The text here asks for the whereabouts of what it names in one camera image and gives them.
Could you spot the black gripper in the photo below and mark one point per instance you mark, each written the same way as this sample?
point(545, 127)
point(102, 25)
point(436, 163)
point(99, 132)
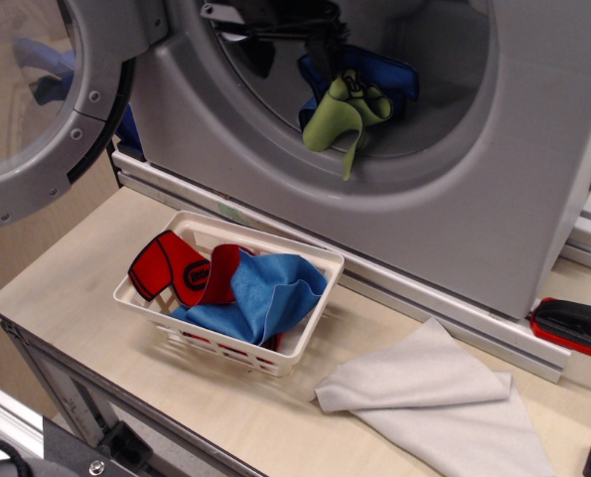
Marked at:
point(317, 22)

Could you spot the blue and green felt garment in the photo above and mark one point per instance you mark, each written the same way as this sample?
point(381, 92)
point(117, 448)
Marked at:
point(369, 89)

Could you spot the grey toy washing machine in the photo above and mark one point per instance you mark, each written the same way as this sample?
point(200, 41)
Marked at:
point(474, 190)

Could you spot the grey round machine door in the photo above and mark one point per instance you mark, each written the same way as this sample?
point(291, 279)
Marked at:
point(45, 149)

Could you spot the white plastic laundry basket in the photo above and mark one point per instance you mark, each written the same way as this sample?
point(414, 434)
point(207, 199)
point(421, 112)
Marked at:
point(294, 341)

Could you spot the blue clamp behind door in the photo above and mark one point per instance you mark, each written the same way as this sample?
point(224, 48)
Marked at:
point(59, 67)

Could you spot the light blue cloth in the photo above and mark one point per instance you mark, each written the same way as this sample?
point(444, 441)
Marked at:
point(271, 294)

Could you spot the red felt garment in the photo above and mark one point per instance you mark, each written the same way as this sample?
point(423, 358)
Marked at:
point(213, 293)

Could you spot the grey folded cloth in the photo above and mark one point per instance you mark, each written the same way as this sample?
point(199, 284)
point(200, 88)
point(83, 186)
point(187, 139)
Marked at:
point(433, 399)

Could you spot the red and black clamp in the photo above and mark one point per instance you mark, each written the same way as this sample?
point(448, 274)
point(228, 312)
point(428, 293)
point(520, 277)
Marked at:
point(562, 322)

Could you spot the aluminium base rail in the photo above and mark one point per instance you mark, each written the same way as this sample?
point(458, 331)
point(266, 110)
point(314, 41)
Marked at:
point(504, 337)

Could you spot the aluminium table frame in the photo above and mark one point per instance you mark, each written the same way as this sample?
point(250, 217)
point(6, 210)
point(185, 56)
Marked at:
point(116, 423)

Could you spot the black mount with bolt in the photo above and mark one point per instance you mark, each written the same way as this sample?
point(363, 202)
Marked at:
point(53, 451)

